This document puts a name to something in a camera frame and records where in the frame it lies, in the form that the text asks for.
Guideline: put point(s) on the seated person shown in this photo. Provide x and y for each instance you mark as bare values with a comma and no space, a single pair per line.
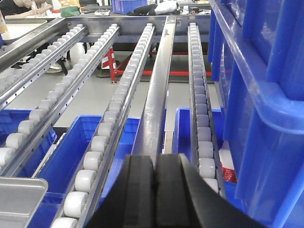
16,9

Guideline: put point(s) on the blue crate in background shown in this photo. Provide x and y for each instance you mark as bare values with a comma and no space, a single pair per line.
125,6

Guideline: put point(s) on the flat steel divider rail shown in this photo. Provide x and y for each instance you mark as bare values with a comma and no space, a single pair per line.
149,139

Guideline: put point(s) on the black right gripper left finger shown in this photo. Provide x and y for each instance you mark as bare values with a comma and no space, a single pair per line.
129,203

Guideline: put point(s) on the blue bin below left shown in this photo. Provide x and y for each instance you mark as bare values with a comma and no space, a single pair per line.
62,164

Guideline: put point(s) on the blue bin below right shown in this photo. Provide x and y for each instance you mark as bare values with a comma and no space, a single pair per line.
181,144

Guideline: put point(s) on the roller track rail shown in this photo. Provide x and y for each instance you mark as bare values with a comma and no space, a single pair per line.
19,79
82,198
203,141
19,147

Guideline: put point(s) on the blue bin below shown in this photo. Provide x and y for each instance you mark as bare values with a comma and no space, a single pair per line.
181,144
62,164

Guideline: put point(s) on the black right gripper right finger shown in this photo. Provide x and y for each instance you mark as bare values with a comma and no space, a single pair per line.
185,200

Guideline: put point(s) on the red metal frame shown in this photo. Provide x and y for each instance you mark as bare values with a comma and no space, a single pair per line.
118,70

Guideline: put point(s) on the steel rack cross beam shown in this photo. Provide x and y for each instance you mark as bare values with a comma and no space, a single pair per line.
132,27

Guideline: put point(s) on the silver metal tray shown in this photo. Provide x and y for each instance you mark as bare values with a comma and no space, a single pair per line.
19,200

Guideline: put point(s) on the blue bin stack right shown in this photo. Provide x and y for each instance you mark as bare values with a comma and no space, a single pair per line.
256,48

